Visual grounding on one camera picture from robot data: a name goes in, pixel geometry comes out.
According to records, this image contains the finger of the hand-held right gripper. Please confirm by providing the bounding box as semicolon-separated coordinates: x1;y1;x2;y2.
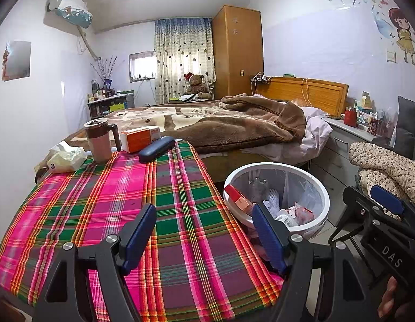
328;185;385;245
370;184;415;239

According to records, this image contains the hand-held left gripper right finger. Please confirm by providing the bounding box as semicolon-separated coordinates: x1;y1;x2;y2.
252;202;376;322

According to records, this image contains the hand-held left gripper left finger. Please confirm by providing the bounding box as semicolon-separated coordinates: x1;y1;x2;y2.
33;203;157;322

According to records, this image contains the white foam net sleeve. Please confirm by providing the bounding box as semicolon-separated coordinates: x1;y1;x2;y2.
263;188;281;215

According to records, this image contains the red box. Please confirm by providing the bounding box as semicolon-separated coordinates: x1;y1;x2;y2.
224;184;255;213

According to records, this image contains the clear plastic bottle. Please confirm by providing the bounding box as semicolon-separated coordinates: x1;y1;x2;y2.
249;176;270;202

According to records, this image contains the white trash bin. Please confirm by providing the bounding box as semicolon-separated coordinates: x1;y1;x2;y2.
223;163;330;239

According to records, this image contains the person's right hand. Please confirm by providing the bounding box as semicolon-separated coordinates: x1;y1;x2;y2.
378;277;401;319

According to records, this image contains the floral quilt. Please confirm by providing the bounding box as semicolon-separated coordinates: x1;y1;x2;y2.
348;142;415;208

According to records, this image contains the clear plastic bin liner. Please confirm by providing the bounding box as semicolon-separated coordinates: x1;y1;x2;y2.
232;169;324;229

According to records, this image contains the plaid tablecloth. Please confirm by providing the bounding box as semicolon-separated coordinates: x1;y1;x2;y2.
0;139;285;322

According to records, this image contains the grey drawer nightstand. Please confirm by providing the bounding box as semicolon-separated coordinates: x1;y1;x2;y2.
310;116;396;208

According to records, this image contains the red cartoon cup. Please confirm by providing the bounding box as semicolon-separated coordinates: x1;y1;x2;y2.
368;118;384;136

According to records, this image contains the grey cushion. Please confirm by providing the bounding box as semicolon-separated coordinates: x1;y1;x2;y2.
393;96;415;160

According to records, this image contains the pale pink bedsheet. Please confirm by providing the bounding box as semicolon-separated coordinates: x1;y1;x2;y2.
244;105;333;166

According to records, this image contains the red jar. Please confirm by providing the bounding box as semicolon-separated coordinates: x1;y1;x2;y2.
344;106;358;128

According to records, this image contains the dark blue glasses case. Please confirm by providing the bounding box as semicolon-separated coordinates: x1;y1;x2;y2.
138;136;174;162

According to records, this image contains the orange white box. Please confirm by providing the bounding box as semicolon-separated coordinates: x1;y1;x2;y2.
120;126;161;153

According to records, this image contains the brown travel mug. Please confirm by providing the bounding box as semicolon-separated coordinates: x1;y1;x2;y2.
84;119;122;163

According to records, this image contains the pale green carton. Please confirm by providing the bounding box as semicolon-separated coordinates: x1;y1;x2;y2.
357;91;374;109

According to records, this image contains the brown plush blanket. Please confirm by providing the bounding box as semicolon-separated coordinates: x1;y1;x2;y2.
68;93;307;155

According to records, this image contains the grey desk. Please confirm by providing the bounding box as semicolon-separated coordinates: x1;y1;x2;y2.
87;93;135;119

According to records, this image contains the row of cosmetic bottles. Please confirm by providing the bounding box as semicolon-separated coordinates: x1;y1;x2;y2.
87;79;117;101

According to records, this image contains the brown teddy bear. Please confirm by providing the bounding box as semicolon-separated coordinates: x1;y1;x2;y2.
183;72;211;99

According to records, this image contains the vase of dried branches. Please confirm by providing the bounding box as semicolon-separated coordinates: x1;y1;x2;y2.
91;56;118;89

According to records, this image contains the small window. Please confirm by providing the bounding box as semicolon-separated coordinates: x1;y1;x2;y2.
128;51;157;82

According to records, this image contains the heart print curtain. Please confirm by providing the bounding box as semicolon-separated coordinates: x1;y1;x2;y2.
154;17;216;104

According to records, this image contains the wooden wardrobe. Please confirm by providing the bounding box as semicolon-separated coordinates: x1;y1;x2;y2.
212;5;264;100

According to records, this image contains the air conditioner pipe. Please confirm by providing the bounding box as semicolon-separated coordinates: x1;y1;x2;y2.
76;27;101;59

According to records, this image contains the covered air conditioner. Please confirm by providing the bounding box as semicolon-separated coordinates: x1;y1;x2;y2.
46;0;93;29

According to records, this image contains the orange cable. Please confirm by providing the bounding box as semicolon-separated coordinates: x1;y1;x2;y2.
301;78;312;108

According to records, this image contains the cartoon girl wall sticker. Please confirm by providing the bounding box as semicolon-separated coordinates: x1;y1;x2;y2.
388;7;415;65

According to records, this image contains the wall mirror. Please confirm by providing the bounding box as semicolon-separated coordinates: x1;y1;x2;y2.
2;40;32;82

